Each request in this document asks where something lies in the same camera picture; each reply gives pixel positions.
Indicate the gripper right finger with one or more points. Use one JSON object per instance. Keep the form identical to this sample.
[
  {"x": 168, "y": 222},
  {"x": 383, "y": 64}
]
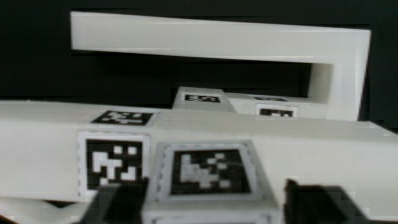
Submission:
[{"x": 319, "y": 205}]

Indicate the white L-shaped wall fence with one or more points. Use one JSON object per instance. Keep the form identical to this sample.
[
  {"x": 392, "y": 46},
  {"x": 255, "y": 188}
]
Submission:
[{"x": 332, "y": 47}]

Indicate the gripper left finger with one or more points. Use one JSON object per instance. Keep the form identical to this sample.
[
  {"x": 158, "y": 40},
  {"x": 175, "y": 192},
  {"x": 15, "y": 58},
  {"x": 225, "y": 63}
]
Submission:
[{"x": 117, "y": 205}]

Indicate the white chair back frame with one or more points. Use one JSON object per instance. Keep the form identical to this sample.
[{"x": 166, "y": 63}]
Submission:
[{"x": 78, "y": 146}]

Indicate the white chair leg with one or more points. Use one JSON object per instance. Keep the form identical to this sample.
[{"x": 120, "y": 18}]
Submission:
[
  {"x": 209, "y": 185},
  {"x": 277, "y": 106},
  {"x": 202, "y": 99}
]

